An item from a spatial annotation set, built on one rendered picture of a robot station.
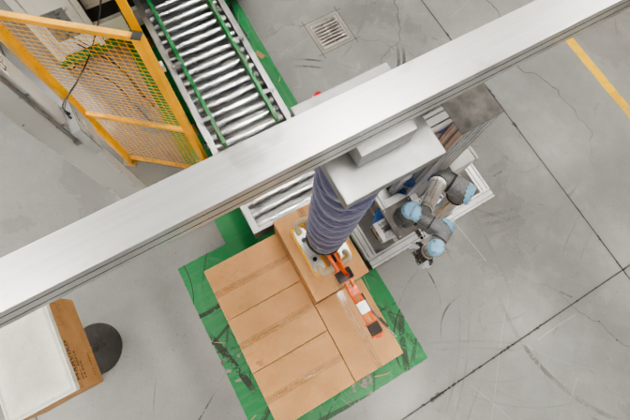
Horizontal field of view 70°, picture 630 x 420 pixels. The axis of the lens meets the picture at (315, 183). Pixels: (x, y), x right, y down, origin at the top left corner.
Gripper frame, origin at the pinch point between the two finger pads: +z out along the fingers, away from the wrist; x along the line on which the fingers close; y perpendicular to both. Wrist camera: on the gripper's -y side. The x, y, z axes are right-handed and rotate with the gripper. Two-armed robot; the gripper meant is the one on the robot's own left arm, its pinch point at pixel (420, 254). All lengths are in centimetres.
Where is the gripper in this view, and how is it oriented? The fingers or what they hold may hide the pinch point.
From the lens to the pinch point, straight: 254.9
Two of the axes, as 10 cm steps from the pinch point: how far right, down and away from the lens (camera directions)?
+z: -0.5, 2.9, 9.6
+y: -8.7, 4.7, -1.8
